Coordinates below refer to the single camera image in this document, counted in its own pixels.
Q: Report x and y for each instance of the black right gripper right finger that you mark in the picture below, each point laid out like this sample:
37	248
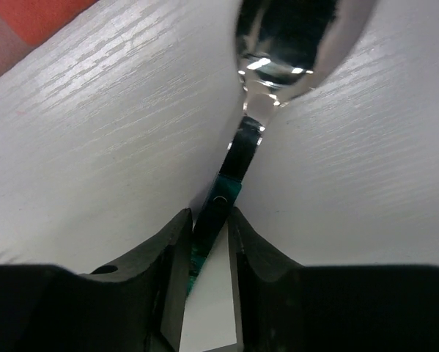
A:
281	305

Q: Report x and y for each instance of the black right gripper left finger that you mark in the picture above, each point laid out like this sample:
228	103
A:
133	303

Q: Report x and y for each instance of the spoon with green handle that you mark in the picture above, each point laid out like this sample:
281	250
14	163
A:
284	49

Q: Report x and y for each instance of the checkered orange blue cloth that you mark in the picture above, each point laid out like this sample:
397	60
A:
25	25

